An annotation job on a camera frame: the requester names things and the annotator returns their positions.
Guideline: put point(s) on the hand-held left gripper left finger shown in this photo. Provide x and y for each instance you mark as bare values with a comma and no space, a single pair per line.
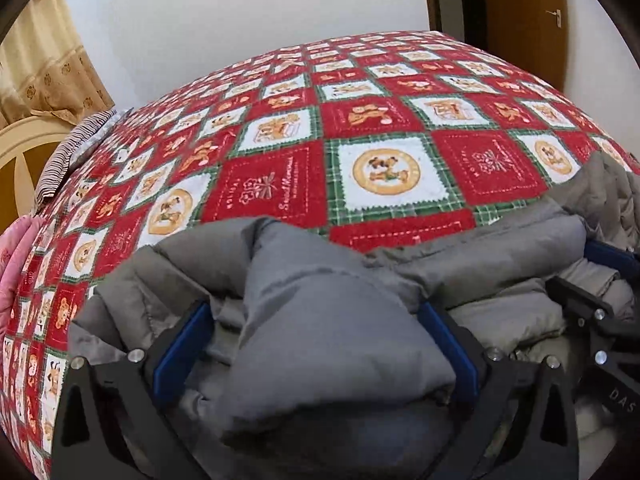
182,355

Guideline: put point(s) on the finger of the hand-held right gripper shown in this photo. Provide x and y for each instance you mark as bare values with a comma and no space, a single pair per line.
610,258
585,300

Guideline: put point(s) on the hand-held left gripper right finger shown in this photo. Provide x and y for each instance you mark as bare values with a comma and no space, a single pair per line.
450,350

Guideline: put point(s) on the grey puffer jacket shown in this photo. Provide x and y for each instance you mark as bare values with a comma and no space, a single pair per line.
325,310

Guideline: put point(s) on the pink folded quilt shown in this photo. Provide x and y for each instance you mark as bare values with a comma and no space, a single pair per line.
15,260

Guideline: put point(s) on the red printed bed cover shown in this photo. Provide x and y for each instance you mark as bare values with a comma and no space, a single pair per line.
380,170

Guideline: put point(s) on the striped pillow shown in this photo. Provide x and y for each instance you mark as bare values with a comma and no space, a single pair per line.
70,155

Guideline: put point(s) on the cream and brown headboard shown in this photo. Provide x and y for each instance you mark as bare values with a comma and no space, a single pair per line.
20,160

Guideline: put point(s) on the brown wooden door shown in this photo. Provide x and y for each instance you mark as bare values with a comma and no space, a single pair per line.
520,20

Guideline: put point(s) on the beige patterned curtain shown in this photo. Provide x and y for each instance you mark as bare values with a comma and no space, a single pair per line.
45,60

